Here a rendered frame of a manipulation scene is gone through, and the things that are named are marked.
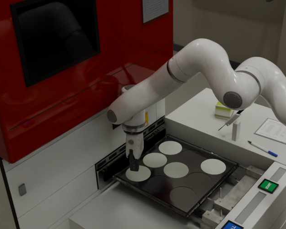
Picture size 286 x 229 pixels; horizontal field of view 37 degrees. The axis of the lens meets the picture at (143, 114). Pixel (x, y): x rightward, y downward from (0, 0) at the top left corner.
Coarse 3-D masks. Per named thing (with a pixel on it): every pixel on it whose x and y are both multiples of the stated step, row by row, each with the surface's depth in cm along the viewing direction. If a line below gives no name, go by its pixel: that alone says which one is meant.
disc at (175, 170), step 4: (168, 164) 177; (172, 164) 177; (176, 164) 176; (180, 164) 176; (184, 164) 176; (164, 168) 175; (168, 168) 175; (172, 168) 175; (176, 168) 174; (180, 168) 174; (184, 168) 174; (164, 172) 173; (168, 172) 172; (172, 172) 172; (176, 172) 172; (180, 172) 172; (184, 172) 172; (172, 176) 170; (176, 176) 170; (180, 176) 170
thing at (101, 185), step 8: (160, 128) 194; (144, 136) 187; (152, 136) 190; (152, 144) 194; (144, 152) 190; (112, 160) 173; (120, 160) 177; (128, 160) 184; (104, 168) 170; (120, 168) 180; (96, 176) 170; (104, 184) 174
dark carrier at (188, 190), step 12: (156, 144) 189; (144, 156) 182; (168, 156) 181; (180, 156) 181; (192, 156) 181; (204, 156) 180; (156, 168) 175; (192, 168) 174; (228, 168) 173; (144, 180) 169; (156, 180) 169; (168, 180) 168; (180, 180) 168; (192, 180) 168; (204, 180) 168; (216, 180) 167; (156, 192) 163; (168, 192) 162; (180, 192) 162; (192, 192) 162; (204, 192) 162; (180, 204) 157; (192, 204) 156
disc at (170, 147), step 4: (160, 144) 189; (164, 144) 189; (168, 144) 189; (172, 144) 188; (176, 144) 188; (180, 144) 188; (160, 148) 187; (164, 148) 186; (168, 148) 186; (172, 148) 186; (176, 148) 186; (180, 148) 186; (164, 152) 184; (168, 152) 184; (172, 152) 184; (176, 152) 184
